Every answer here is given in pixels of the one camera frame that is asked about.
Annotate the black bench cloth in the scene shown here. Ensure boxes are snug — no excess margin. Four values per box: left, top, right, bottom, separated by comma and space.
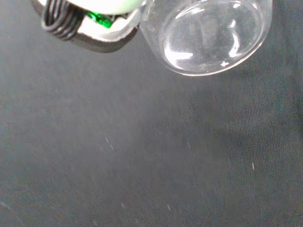
0, 0, 303, 227

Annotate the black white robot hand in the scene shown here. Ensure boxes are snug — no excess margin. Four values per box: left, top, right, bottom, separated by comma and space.
30, 0, 148, 53

